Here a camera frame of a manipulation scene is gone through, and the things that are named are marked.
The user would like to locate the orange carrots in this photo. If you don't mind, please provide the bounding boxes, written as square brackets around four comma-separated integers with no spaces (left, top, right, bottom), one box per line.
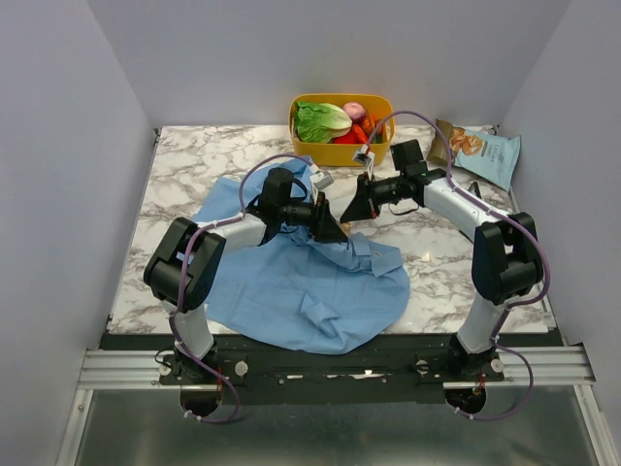
[360,113,384,144]

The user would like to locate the blue shirt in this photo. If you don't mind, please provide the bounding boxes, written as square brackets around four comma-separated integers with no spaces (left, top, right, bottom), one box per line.
[186,155,412,355]

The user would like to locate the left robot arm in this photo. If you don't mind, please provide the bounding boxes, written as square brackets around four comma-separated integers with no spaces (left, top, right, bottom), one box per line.
[143,165,348,383]

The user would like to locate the blue chip bag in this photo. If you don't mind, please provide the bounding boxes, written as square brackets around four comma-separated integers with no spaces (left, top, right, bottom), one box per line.
[436,119,521,191]

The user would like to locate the green lettuce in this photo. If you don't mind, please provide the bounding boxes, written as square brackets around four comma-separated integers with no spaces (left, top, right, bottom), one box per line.
[293,101,353,144]

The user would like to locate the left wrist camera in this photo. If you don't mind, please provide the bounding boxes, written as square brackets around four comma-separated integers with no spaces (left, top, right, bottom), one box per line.
[310,165,334,192]

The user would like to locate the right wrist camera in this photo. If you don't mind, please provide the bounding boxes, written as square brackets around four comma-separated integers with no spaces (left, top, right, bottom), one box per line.
[352,145,376,168]

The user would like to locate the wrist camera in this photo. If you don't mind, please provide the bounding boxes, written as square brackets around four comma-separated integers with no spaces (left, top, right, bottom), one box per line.
[310,165,334,192]
[352,145,376,168]

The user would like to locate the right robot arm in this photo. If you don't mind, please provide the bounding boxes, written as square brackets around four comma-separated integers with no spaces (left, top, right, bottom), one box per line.
[341,140,544,381]

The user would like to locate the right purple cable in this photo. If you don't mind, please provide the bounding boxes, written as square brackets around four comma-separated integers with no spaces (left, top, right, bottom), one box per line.
[366,111,553,421]

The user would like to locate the purple cable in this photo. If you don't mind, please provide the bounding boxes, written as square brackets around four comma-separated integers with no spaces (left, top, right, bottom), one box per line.
[366,111,553,421]
[167,153,321,424]

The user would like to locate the red pepper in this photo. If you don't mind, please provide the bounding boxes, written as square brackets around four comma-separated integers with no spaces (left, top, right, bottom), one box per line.
[332,123,375,145]

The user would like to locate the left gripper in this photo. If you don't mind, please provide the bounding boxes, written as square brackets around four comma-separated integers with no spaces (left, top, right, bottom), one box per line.
[278,192,349,244]

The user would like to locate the red onion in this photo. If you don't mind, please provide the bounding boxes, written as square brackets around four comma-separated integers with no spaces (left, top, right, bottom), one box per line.
[343,102,367,123]

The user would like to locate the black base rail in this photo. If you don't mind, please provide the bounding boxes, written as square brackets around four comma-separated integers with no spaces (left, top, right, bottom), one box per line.
[101,332,581,413]

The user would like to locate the yellow plastic basket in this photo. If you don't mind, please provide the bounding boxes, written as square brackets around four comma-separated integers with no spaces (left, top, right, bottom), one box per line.
[288,93,395,167]

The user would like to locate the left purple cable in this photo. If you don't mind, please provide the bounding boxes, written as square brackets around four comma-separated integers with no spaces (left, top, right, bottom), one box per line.
[167,153,321,424]

